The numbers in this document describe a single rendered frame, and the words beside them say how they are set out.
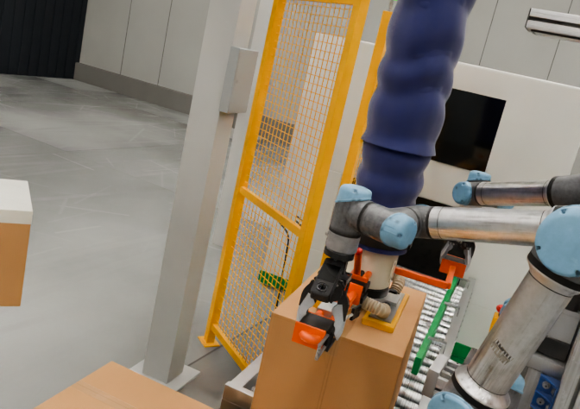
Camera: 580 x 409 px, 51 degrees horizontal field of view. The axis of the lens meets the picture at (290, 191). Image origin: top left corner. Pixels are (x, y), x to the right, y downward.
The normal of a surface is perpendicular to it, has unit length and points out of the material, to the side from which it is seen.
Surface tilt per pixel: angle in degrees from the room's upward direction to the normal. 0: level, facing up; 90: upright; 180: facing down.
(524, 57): 90
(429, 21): 82
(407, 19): 79
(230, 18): 90
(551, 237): 83
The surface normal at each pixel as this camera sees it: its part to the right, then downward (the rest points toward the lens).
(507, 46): -0.46, 0.11
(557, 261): -0.59, -0.07
